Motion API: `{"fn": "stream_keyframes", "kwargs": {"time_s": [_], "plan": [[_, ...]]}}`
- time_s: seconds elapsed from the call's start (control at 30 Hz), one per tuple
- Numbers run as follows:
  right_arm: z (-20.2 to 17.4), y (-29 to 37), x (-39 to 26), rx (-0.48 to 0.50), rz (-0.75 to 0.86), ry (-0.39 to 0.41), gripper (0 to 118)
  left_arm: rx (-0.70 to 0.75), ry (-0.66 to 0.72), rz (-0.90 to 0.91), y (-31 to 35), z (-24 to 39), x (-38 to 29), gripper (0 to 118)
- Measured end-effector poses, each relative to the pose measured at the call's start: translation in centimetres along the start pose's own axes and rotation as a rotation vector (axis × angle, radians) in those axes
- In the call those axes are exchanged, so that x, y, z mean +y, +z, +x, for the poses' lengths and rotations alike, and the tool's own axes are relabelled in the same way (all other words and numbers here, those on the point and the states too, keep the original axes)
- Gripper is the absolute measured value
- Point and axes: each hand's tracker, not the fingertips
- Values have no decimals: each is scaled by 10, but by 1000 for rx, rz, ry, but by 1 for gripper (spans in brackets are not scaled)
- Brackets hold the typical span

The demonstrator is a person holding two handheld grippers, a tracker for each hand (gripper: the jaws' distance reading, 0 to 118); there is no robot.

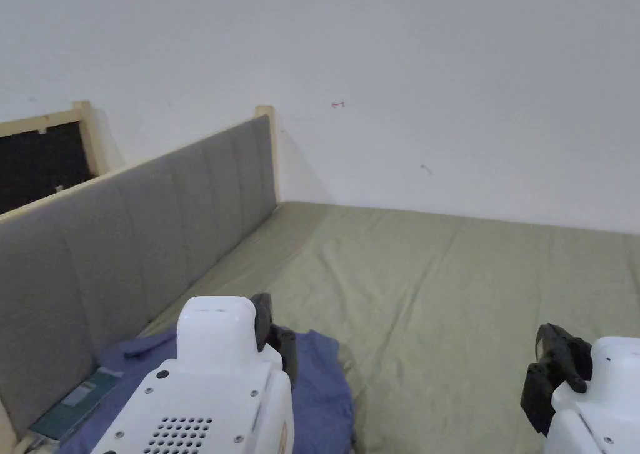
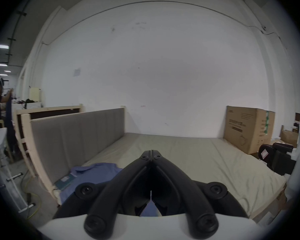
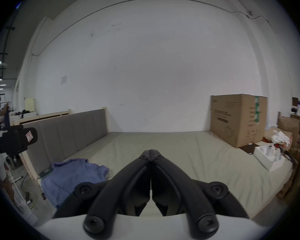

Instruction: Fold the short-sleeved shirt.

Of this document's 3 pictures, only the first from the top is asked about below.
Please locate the bed with pale green sheet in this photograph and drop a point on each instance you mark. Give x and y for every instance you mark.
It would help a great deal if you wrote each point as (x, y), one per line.
(450, 299)

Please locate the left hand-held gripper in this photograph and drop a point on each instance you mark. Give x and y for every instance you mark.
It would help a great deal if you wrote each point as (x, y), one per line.
(210, 404)

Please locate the blue shirt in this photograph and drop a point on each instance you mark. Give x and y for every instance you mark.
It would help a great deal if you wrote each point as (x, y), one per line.
(322, 379)

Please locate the dark green flat packet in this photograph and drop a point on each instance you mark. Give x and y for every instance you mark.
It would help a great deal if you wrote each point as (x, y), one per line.
(65, 414)

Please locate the black panel in wooden frame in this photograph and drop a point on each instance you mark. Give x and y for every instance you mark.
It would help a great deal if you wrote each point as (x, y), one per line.
(40, 159)

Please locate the grey padded headboard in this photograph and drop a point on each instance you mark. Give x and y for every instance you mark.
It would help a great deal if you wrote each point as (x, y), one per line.
(125, 234)

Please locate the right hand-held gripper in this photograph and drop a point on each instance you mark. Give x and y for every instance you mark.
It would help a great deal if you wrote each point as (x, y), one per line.
(607, 404)

